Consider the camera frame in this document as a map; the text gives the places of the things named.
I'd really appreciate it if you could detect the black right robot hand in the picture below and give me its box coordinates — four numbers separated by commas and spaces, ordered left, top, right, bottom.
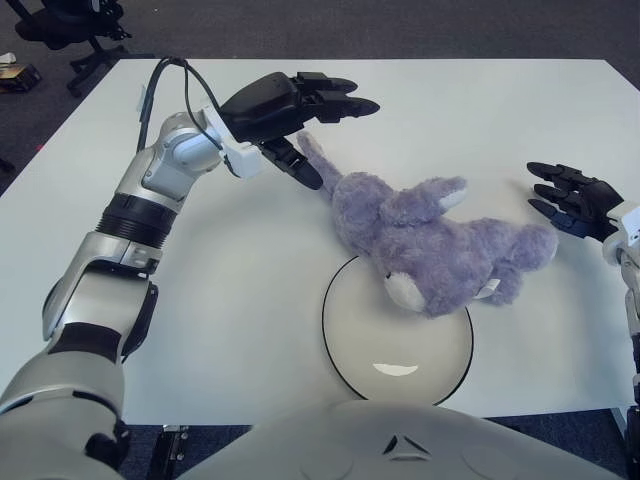
525, 160, 626, 246

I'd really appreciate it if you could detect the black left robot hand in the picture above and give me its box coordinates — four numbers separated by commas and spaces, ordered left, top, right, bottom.
218, 71, 382, 192

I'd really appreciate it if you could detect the purple plush bunny doll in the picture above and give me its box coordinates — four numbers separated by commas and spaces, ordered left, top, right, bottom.
297, 130, 560, 320

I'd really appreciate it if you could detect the white plate with black rim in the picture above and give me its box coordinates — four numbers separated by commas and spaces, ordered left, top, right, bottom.
322, 254, 475, 406

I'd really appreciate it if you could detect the white table leg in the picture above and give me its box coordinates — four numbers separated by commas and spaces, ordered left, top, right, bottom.
612, 407, 640, 447

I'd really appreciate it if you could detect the black office chair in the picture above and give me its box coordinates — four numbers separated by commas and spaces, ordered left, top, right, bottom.
14, 0, 156, 99

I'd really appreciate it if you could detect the brown cardboard box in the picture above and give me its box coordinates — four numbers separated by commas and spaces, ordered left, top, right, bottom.
0, 52, 42, 94

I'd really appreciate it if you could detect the silver robot torso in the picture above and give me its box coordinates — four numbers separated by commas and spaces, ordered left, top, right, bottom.
174, 399, 622, 480

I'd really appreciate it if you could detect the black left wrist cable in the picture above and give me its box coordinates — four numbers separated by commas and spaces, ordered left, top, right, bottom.
136, 57, 227, 152

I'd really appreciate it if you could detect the black bracket under table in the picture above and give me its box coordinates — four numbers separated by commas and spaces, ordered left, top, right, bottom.
154, 423, 190, 472

